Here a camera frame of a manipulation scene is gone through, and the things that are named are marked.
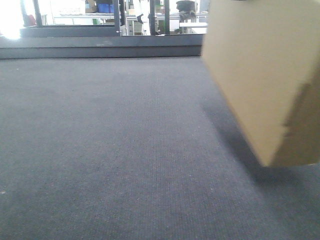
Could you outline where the black metal frame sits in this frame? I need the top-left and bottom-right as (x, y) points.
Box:
(19, 0), (171, 38)

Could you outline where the dark raised platform step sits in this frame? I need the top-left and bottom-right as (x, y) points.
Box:
(0, 34), (204, 59)

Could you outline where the brown cardboard box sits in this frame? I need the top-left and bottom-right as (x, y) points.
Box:
(202, 0), (320, 167)

